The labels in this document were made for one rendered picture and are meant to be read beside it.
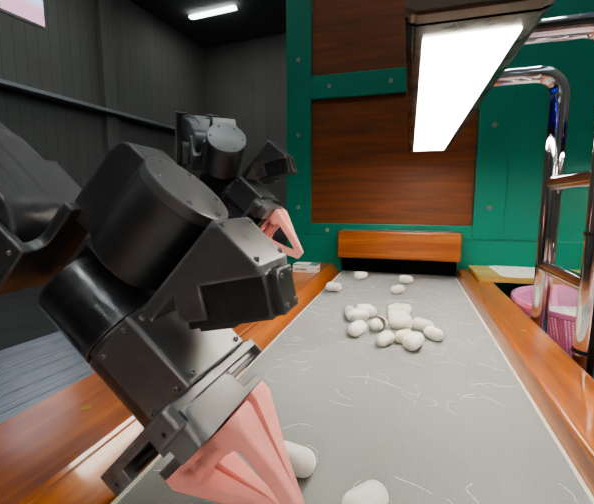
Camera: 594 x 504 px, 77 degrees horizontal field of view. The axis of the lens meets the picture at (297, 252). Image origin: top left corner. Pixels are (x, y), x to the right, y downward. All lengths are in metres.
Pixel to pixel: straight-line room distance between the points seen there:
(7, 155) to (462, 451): 0.39
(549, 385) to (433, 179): 0.70
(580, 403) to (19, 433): 0.44
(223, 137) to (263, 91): 10.34
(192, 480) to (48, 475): 0.10
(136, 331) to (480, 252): 0.92
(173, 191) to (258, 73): 10.90
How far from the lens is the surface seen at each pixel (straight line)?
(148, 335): 0.22
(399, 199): 1.03
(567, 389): 0.44
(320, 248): 1.05
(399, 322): 0.59
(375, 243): 0.97
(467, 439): 0.37
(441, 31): 0.29
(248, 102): 11.04
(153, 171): 0.22
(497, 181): 1.04
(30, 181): 0.30
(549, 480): 0.35
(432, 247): 0.97
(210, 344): 0.24
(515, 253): 1.06
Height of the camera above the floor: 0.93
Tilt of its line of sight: 8 degrees down
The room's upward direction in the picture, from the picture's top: straight up
